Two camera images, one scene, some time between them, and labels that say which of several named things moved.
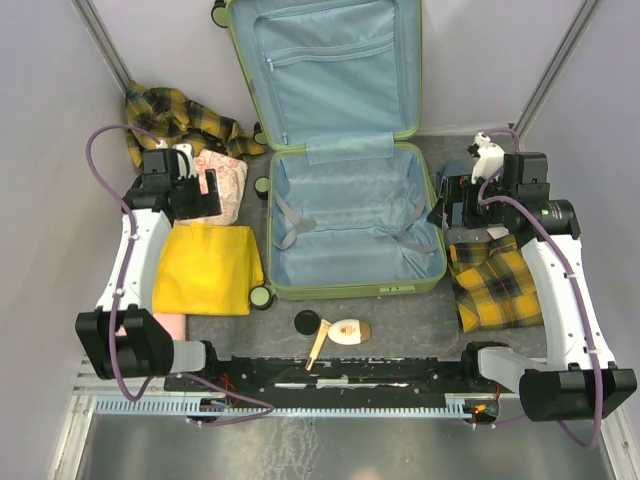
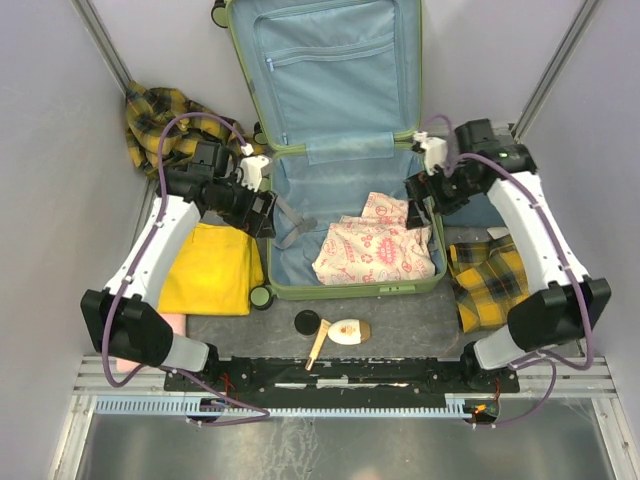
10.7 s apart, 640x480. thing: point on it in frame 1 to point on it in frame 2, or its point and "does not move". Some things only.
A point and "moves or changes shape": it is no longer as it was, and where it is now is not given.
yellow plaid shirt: (493, 285) does not move
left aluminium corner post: (97, 33) does not move
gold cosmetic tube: (320, 336) does not move
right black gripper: (458, 189) to (422, 185)
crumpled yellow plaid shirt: (169, 116) does not move
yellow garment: (206, 269) does not move
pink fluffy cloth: (175, 325) does not move
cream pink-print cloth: (231, 178) moves or changes shape
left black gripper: (200, 207) to (260, 224)
